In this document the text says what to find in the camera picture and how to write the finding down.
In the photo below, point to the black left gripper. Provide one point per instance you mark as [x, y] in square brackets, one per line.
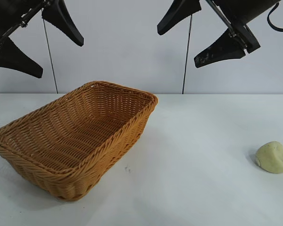
[11, 14]

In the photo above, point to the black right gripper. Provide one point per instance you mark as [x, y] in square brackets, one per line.
[243, 10]

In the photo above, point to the woven orange wicker basket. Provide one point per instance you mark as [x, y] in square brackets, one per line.
[73, 131]

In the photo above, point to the pale yellow egg yolk pastry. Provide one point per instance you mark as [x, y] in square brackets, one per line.
[272, 157]

